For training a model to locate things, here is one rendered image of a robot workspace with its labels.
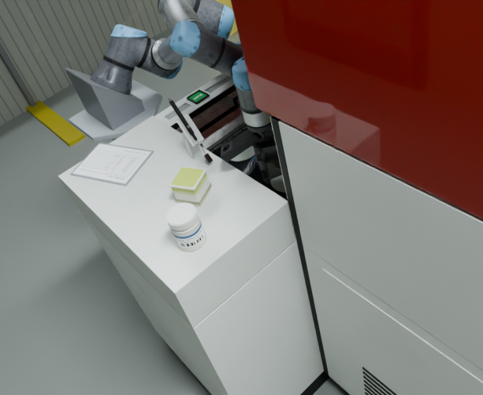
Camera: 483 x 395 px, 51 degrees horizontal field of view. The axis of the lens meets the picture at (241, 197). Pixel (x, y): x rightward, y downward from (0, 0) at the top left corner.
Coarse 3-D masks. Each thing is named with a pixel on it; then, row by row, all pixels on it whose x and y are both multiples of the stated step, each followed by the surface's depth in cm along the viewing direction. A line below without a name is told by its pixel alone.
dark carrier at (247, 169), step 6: (240, 132) 156; (216, 150) 153; (252, 156) 147; (228, 162) 148; (234, 162) 147; (240, 162) 146; (246, 162) 146; (252, 162) 145; (240, 168) 145; (246, 168) 144; (252, 168) 144; (258, 168) 143; (246, 174) 142; (252, 174) 142; (258, 174) 141; (258, 180) 139; (264, 186) 137; (270, 186) 137; (276, 192) 135; (282, 192) 134
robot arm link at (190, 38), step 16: (160, 0) 140; (176, 0) 135; (192, 0) 145; (176, 16) 126; (192, 16) 123; (176, 32) 115; (192, 32) 113; (208, 32) 116; (176, 48) 114; (192, 48) 114; (208, 48) 115; (208, 64) 119
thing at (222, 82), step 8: (216, 80) 170; (224, 80) 169; (200, 88) 168; (208, 88) 167; (216, 88) 167; (224, 88) 165; (176, 104) 164; (184, 104) 164; (192, 104) 162; (200, 104) 161; (168, 112) 162; (184, 112) 160; (160, 120) 160; (168, 120) 159; (176, 120) 158
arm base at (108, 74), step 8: (104, 56) 182; (104, 64) 182; (112, 64) 181; (120, 64) 181; (96, 72) 182; (104, 72) 181; (112, 72) 181; (120, 72) 182; (128, 72) 184; (96, 80) 181; (104, 80) 180; (112, 80) 181; (120, 80) 182; (128, 80) 185; (112, 88) 181; (120, 88) 183; (128, 88) 186
